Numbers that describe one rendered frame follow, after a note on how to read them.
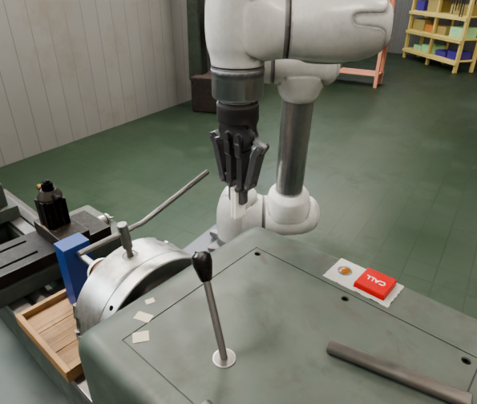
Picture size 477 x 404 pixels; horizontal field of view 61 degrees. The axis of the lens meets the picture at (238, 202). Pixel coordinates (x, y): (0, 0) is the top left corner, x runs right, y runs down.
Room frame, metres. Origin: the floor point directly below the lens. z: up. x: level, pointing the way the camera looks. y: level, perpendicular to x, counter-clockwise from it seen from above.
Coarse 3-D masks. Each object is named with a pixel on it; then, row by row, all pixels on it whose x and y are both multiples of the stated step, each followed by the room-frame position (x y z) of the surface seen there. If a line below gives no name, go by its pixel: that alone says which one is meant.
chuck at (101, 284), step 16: (144, 240) 0.78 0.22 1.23; (112, 256) 0.72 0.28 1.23; (144, 256) 0.71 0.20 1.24; (96, 272) 0.69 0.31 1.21; (112, 272) 0.67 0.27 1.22; (128, 272) 0.67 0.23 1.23; (96, 288) 0.65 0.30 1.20; (112, 288) 0.64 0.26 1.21; (80, 304) 0.64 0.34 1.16; (96, 304) 0.62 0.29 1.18; (80, 320) 0.63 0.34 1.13; (96, 320) 0.60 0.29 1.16; (80, 336) 0.63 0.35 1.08
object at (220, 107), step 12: (216, 108) 0.69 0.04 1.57; (228, 108) 0.66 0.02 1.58; (240, 108) 0.66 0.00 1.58; (252, 108) 0.67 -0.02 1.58; (228, 120) 0.66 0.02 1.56; (240, 120) 0.66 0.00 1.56; (252, 120) 0.67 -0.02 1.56; (240, 132) 0.68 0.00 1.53; (252, 132) 0.66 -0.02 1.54; (252, 144) 0.68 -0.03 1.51
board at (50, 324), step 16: (48, 304) 0.93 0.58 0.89; (64, 304) 0.93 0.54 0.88; (32, 320) 0.87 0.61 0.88; (48, 320) 0.87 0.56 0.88; (64, 320) 0.87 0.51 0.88; (32, 336) 0.79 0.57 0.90; (48, 336) 0.81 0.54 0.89; (64, 336) 0.81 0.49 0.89; (48, 352) 0.73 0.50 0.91; (64, 352) 0.75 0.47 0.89; (64, 368) 0.68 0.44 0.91; (80, 368) 0.70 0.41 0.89
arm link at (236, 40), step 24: (216, 0) 0.66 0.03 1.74; (240, 0) 0.65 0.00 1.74; (264, 0) 0.65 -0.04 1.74; (288, 0) 0.66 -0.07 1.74; (216, 24) 0.65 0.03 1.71; (240, 24) 0.64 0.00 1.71; (264, 24) 0.64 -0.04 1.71; (288, 24) 0.64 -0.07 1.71; (216, 48) 0.66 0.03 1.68; (240, 48) 0.65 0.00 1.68; (264, 48) 0.65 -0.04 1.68
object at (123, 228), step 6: (120, 222) 0.72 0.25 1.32; (126, 222) 0.72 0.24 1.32; (120, 228) 0.70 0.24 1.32; (126, 228) 0.70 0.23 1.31; (126, 234) 0.70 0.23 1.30; (126, 240) 0.70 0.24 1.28; (126, 246) 0.70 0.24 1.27; (132, 246) 0.71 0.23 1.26; (126, 252) 0.71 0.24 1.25; (132, 252) 0.72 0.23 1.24
